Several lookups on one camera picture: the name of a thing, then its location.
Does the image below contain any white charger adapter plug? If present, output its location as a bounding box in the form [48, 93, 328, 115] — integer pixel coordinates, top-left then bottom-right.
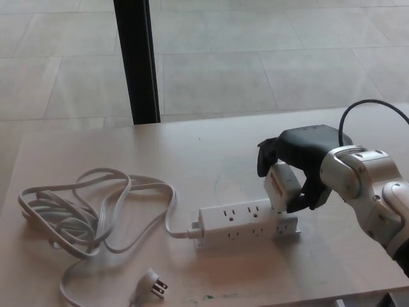
[263, 161, 302, 216]

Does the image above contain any black vertical post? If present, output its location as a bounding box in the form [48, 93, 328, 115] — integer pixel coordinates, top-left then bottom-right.
[112, 0, 161, 125]

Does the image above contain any grey object under desk edge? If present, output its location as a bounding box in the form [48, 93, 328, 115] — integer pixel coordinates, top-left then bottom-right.
[387, 289, 409, 307]

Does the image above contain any white power strip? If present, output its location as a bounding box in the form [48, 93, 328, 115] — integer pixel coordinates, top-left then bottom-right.
[187, 198, 302, 251]

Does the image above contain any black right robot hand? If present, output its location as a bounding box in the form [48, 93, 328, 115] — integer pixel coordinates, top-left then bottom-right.
[256, 125, 354, 214]

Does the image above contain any white flat power cord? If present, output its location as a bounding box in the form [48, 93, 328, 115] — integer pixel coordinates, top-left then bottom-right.
[18, 168, 196, 307]

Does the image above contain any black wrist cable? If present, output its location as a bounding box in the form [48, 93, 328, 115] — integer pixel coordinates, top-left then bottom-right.
[337, 99, 409, 147]

